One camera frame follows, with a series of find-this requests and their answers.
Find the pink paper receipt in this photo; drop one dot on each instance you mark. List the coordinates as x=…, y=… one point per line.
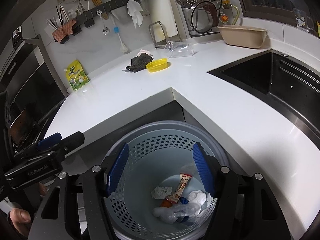
x=142, y=51

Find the black range hood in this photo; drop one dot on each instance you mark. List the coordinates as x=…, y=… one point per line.
x=31, y=81

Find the black kitchen sink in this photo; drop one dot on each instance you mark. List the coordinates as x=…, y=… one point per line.
x=286, y=84

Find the person's left hand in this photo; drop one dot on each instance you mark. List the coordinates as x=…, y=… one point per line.
x=18, y=219

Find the red snack wrapper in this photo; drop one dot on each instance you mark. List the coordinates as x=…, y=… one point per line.
x=184, y=179

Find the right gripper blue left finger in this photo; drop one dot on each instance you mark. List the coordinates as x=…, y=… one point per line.
x=116, y=171

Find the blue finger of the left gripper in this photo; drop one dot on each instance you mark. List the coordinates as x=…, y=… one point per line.
x=50, y=141

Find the pink orange dish cloth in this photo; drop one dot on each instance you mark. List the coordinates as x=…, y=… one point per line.
x=61, y=32

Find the beige plastic basin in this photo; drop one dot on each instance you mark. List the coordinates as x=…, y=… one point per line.
x=243, y=36

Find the clear plastic cup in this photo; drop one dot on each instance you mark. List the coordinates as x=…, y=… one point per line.
x=175, y=49

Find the printed paper ball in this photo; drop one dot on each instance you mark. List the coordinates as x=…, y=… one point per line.
x=161, y=192

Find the blue white bottle brush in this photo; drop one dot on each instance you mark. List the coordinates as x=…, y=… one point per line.
x=123, y=48

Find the yellow plastic lid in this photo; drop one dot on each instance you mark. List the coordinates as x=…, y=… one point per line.
x=157, y=65

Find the white hanging cloth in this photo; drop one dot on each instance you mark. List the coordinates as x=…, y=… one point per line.
x=135, y=12

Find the hanging steel spoon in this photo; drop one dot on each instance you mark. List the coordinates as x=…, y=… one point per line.
x=106, y=29

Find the yellow green detergent pouch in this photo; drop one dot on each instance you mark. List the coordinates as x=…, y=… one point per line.
x=76, y=75

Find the white cutting board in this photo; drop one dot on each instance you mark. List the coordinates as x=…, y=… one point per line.
x=161, y=10

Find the black gas stove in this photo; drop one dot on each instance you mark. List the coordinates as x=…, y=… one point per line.
x=31, y=125

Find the steel cutting board rack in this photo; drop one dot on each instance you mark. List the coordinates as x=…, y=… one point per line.
x=159, y=35

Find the clear plastic bag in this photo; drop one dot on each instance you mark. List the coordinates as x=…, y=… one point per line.
x=176, y=212

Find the white tissue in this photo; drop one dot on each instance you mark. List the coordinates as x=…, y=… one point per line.
x=197, y=197

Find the grey perforated trash bin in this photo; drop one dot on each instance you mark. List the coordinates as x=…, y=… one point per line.
x=157, y=154

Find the white chopsticks bundle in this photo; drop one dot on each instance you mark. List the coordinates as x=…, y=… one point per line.
x=61, y=19

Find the black wall utensil rail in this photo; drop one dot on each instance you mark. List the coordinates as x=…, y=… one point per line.
x=87, y=17

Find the steel colander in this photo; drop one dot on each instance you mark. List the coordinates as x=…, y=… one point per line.
x=203, y=17

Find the black dish rack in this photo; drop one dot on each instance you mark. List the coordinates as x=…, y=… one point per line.
x=187, y=12

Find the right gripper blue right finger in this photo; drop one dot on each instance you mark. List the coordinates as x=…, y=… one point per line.
x=203, y=168

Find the black scouring cloth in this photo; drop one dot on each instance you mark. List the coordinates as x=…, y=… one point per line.
x=139, y=63

